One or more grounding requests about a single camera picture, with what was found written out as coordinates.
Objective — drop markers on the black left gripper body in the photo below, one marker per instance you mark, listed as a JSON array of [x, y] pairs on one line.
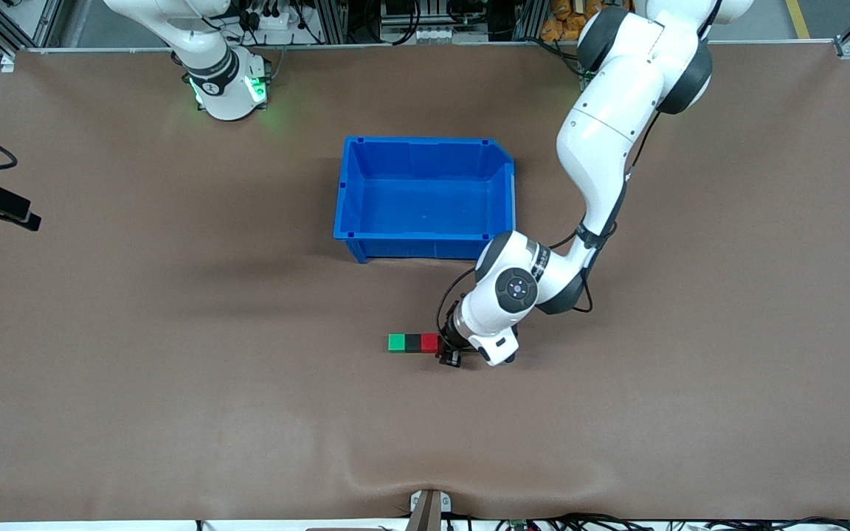
[[449, 345]]

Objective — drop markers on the red cube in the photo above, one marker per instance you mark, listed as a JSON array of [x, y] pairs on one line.
[[429, 342]]

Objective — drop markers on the green cube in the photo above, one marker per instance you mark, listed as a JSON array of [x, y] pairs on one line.
[[396, 343]]

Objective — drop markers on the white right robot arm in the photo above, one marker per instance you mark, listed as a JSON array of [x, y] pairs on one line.
[[222, 88]]

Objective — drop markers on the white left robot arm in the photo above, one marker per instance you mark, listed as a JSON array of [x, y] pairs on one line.
[[602, 133]]

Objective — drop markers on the black cube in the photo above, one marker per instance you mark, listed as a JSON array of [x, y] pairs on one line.
[[413, 343]]

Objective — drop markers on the blue plastic storage bin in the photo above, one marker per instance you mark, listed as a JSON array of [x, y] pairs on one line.
[[425, 203]]

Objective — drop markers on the brown table mat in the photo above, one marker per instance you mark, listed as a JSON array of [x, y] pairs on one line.
[[174, 413]]

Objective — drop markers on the grey electronics box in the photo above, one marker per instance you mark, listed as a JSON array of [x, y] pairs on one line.
[[421, 22]]

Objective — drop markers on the white power strip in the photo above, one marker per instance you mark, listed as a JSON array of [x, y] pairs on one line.
[[277, 29]]

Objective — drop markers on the orange packets bag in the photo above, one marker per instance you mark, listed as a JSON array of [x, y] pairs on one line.
[[565, 22]]

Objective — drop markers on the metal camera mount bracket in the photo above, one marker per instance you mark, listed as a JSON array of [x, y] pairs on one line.
[[429, 509]]

